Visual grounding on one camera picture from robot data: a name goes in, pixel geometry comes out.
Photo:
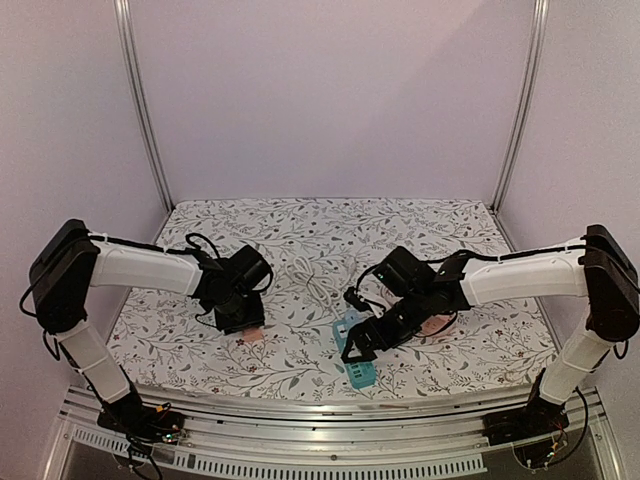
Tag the teal power strip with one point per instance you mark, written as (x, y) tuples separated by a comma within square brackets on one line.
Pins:
[(361, 375)]

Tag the right aluminium frame post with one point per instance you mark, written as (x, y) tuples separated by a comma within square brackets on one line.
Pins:
[(525, 99)]

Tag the aluminium frame post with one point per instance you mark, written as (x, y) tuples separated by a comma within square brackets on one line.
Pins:
[(126, 33), (525, 99)]

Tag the small pink charger plug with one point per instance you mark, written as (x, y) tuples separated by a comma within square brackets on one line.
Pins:
[(252, 335)]

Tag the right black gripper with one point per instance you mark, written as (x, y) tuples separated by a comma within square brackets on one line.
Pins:
[(379, 338)]

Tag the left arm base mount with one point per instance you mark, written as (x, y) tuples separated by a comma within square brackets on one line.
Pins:
[(130, 416)]

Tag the pink cube socket adapter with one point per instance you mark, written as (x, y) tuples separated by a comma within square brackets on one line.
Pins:
[(437, 324)]

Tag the small blue charger plug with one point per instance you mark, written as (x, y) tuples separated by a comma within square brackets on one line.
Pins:
[(351, 318)]

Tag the floral table mat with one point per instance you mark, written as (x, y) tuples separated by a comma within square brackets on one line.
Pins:
[(317, 249)]

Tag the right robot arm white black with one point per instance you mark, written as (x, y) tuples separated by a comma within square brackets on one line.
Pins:
[(592, 266)]

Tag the aluminium front rail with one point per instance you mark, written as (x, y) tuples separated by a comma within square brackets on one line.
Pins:
[(420, 438)]

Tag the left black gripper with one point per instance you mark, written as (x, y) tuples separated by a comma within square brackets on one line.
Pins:
[(256, 318)]

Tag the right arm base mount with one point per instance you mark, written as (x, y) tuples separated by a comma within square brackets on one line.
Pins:
[(537, 417)]

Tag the left aluminium frame post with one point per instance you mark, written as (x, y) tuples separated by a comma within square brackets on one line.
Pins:
[(126, 33)]

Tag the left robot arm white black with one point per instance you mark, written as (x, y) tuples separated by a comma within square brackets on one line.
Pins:
[(77, 259)]

